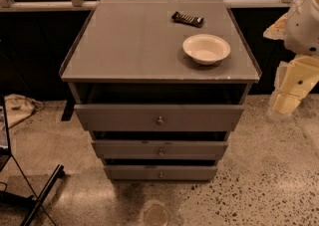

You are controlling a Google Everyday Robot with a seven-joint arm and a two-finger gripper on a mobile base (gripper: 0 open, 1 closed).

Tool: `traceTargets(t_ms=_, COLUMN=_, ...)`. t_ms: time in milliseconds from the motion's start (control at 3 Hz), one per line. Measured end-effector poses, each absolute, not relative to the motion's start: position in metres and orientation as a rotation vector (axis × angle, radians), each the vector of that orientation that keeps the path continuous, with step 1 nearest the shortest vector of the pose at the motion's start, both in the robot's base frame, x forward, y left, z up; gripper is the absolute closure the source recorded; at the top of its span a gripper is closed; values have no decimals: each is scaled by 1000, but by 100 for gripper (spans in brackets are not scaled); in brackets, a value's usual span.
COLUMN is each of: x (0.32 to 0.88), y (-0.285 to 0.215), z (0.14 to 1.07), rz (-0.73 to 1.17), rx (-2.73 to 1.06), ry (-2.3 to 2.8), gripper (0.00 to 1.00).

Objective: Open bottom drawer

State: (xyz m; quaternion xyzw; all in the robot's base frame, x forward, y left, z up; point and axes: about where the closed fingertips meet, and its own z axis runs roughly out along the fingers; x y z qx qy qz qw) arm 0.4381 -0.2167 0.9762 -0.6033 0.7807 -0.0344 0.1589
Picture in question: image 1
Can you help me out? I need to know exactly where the grey bottom drawer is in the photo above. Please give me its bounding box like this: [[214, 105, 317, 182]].
[[105, 165, 217, 181]]

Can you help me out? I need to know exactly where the grey drawer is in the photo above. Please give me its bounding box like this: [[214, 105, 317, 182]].
[[75, 105, 243, 131], [105, 165, 217, 181], [92, 140, 228, 160]]

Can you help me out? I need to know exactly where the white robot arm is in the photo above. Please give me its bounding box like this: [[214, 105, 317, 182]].
[[263, 0, 319, 114]]

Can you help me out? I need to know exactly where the grey drawer cabinet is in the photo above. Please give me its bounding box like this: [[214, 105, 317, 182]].
[[60, 0, 261, 168]]

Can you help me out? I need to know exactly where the grey middle drawer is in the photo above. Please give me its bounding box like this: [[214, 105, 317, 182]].
[[92, 140, 228, 160]]

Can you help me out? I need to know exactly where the grey top drawer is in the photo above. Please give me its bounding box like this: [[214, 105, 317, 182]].
[[75, 105, 243, 131]]

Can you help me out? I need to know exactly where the white bowl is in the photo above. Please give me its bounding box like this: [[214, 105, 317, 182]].
[[182, 34, 231, 66]]

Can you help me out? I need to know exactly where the dark snack bar wrapper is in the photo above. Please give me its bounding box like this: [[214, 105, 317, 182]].
[[171, 12, 204, 28]]

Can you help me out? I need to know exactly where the beige cloth bag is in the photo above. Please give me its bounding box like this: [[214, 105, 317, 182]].
[[5, 94, 44, 127]]

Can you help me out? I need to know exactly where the black tripod stand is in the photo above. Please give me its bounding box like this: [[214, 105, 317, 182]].
[[0, 96, 65, 226]]

